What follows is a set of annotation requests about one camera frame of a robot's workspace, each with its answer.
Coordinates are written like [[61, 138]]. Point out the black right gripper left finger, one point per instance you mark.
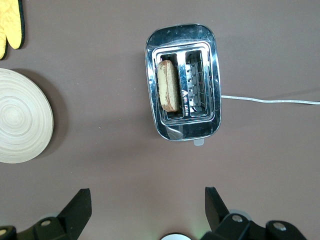
[[67, 220]]

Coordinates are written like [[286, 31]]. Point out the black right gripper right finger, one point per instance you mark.
[[225, 225]]

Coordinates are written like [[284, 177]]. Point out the round wooden plate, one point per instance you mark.
[[20, 117]]

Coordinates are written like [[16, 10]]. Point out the brown toast slice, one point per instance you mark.
[[168, 85]]

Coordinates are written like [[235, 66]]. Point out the brown table cover mat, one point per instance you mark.
[[112, 100]]

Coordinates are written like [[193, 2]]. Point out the chrome and cream toaster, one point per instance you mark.
[[162, 37]]

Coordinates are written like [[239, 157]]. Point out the yellow quilted oven mitt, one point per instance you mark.
[[13, 22]]

